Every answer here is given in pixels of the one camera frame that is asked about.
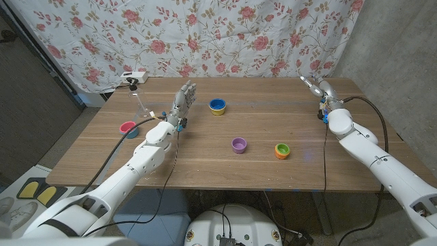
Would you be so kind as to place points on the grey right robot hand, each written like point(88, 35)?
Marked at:
point(327, 92)

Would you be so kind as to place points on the black plug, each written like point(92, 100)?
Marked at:
point(132, 83)

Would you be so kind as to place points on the black slipper yellow insole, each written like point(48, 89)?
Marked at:
point(29, 189)
point(48, 195)

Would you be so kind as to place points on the grey table leg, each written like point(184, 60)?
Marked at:
point(321, 212)

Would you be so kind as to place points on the teal plastic cup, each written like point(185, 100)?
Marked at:
point(132, 135)

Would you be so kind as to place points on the orange plastic cup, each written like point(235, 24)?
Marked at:
point(282, 156)

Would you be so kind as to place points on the floral print backdrop cloth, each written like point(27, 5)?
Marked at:
point(205, 34)

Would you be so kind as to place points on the green plastic cup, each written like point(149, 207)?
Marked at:
point(282, 148)

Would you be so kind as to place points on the blue plastic cup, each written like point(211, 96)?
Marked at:
point(217, 103)

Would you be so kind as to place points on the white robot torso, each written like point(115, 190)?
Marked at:
point(246, 222)

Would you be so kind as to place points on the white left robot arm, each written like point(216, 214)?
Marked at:
point(119, 184)

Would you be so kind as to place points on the white sneaker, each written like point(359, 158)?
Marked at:
point(5, 205)
point(22, 215)

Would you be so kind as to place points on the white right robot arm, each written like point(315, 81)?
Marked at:
point(385, 167)

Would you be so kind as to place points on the black power adapter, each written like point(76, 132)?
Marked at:
point(302, 239)

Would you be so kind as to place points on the pink plastic cup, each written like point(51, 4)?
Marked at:
point(127, 126)

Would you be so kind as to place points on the yellow plastic cup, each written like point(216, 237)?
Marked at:
point(217, 112)

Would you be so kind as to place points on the white power strip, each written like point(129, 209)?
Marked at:
point(136, 76)

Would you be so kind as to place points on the purple plastic cup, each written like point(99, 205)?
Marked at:
point(239, 146)

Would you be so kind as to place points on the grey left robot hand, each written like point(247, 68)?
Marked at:
point(181, 102)

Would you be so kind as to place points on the white floor mat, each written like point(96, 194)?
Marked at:
point(44, 172)

